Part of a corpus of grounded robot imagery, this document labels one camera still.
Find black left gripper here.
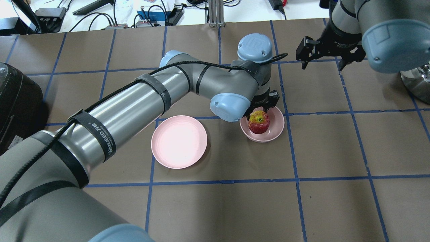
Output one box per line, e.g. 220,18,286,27
243,90,280,118

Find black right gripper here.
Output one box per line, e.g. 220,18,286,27
295,17,366,71

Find red yellow apple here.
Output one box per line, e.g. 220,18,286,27
248,110,270,134

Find pink bowl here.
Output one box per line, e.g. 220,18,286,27
239,107,285,143

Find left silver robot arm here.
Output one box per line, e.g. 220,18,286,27
0,33,286,242

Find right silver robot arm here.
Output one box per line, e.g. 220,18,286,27
296,0,430,73

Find pink plate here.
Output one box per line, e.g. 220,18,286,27
151,115,208,169

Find black power adapter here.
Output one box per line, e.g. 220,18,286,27
268,0,285,12

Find blue white box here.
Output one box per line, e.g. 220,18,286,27
137,8,183,26

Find black bar tool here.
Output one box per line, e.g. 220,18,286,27
73,0,114,16

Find dark grey rice cooker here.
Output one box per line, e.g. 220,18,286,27
0,62,43,155

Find black monitor stand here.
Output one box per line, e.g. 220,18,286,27
0,0,41,34

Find aluminium frame post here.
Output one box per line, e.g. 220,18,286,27
208,0,225,28

